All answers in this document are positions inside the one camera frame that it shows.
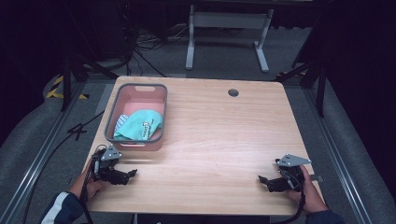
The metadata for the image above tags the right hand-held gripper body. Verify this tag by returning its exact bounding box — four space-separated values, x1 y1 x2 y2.
272 153 313 193

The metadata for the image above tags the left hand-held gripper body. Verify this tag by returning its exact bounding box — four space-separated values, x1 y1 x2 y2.
91 145 126 186

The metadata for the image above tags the person's left hand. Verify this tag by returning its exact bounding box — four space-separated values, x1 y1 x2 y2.
68 159 108 202

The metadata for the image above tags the person's right hand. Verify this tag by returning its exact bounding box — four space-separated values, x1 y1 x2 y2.
285 164 329 215

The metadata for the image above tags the black tape cross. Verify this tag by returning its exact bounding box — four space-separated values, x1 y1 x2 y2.
66 122 89 142

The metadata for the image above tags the blue striped white cloth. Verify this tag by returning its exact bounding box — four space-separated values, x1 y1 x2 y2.
114 113 131 134

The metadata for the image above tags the teal cloth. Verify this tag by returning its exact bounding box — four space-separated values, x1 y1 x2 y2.
113 108 164 142

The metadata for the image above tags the pink basket with grey rim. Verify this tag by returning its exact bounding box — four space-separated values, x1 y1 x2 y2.
104 82 169 153

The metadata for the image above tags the yellow black hazard tape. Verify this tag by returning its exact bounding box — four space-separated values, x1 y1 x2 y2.
45 75 91 101

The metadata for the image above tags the black metal stand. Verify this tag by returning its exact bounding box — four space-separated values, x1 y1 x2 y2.
272 18 330 119
59 0 120 112

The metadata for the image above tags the right hand-held gripper cable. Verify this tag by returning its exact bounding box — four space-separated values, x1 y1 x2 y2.
271 174 307 224

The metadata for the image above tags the hand-held gripper cable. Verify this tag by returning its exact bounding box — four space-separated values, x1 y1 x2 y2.
271 174 307 224
78 145 107 224

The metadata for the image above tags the left hand-held gripper cable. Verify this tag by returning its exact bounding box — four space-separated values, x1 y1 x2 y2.
78 145 107 224

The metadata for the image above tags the aluminium floor rail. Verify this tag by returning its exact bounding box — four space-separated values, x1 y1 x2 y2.
0 81 88 224
302 87 374 224

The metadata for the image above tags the black floor cable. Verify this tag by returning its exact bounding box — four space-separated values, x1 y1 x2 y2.
21 109 106 224

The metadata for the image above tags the bundle of black cables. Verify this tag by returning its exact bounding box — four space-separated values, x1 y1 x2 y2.
118 1 190 78

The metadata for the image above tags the white metal table frame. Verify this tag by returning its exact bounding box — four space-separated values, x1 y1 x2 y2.
184 4 276 75

